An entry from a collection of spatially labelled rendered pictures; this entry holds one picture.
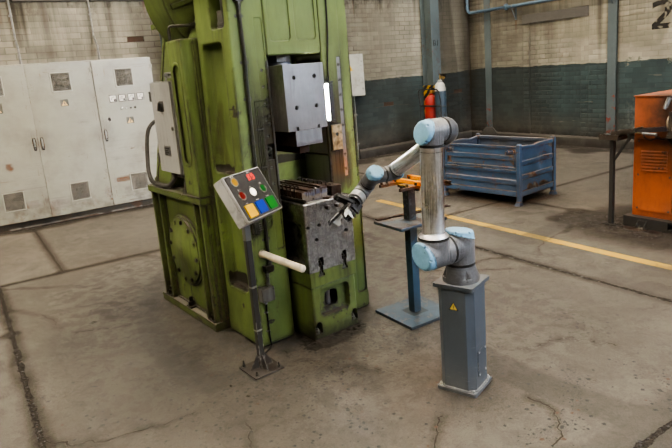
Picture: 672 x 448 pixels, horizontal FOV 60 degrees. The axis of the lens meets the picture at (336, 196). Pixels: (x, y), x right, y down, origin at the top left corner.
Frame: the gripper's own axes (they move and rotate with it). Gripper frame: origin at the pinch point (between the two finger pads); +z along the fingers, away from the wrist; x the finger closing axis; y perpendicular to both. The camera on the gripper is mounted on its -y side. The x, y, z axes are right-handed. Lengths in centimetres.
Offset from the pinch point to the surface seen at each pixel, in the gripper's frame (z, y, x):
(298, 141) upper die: -47, -40, 31
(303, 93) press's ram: -65, -59, 18
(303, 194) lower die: -33, -14, 46
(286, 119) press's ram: -48, -55, 27
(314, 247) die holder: -18, 16, 56
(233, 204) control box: 21, -43, 28
